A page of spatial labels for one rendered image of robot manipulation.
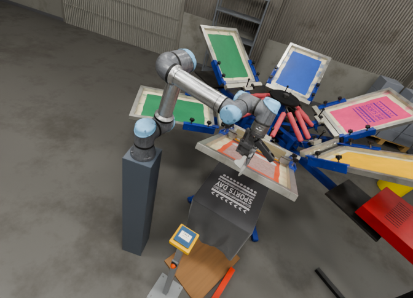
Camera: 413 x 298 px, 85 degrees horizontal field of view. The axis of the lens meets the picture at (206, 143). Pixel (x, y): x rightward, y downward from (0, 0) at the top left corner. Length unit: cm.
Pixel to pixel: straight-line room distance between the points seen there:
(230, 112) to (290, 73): 251
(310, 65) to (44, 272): 362
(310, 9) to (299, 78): 263
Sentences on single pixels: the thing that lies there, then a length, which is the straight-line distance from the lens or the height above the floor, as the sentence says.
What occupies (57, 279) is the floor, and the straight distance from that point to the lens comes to 241.
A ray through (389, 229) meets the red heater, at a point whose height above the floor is 110.
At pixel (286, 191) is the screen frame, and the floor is 142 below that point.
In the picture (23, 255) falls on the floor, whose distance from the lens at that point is 257.
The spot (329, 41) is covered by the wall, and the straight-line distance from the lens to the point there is 592.
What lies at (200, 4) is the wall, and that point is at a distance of 586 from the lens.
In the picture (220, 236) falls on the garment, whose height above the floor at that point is 74.
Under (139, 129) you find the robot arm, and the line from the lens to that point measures 127.
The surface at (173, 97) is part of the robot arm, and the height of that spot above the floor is 160.
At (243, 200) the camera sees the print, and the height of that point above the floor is 95.
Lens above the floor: 221
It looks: 39 degrees down
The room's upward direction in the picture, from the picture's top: 17 degrees clockwise
